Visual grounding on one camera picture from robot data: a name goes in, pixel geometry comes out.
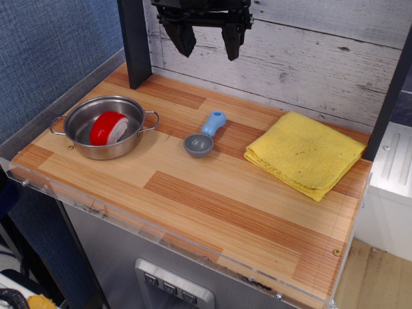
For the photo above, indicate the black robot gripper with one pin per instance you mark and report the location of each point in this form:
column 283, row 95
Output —
column 178, row 17

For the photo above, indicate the red and white sushi toy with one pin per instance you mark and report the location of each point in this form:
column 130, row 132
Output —
column 108, row 128

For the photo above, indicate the blue and grey scoop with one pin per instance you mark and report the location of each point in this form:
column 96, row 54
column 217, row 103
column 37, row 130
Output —
column 200, row 145

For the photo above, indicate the stainless steel pot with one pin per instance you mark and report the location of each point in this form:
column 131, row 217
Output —
column 78, row 123

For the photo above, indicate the folded yellow cloth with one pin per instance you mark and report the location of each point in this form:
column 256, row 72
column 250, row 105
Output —
column 305, row 154

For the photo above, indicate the clear acrylic table guard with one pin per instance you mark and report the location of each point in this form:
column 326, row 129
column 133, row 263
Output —
column 218, row 222

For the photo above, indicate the silver control panel with buttons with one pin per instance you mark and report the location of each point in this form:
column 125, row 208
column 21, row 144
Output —
column 164, row 289

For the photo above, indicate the white cabinet at right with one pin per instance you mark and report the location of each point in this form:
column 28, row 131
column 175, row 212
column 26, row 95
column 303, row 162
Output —
column 384, row 220

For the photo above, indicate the yellow object bottom left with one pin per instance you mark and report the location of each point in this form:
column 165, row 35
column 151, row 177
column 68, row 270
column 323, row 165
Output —
column 40, row 302

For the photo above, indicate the black right vertical post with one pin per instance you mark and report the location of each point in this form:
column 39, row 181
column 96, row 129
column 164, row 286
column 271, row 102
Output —
column 395, row 87

